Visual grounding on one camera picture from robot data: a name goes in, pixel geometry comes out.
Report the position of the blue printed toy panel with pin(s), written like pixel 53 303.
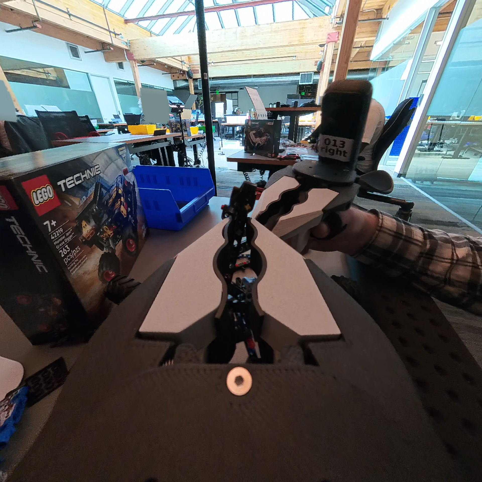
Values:
pixel 13 429

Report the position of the black printed toy panel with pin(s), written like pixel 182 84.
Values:
pixel 45 380

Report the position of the black pole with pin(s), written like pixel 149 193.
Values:
pixel 205 94

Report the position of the black office chair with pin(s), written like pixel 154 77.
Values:
pixel 64 124
pixel 395 128

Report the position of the black tripod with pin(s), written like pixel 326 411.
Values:
pixel 177 110

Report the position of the toy truck set box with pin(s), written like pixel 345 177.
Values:
pixel 75 226

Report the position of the person's right hand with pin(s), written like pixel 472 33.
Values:
pixel 357 229

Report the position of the person's right forearm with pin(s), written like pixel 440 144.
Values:
pixel 421 260

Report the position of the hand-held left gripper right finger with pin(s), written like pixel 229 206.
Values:
pixel 297 297

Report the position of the black toy set box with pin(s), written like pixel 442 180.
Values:
pixel 263 137

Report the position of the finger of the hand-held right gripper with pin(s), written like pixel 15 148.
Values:
pixel 316 199
pixel 273 192

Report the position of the toy truck chassis with motor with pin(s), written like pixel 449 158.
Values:
pixel 239 211

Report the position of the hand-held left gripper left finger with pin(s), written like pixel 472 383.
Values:
pixel 180 297

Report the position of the long wooden table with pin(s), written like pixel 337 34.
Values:
pixel 113 139

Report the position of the black perforated surface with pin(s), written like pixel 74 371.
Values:
pixel 433 357

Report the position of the blue plastic bin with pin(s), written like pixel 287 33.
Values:
pixel 165 211

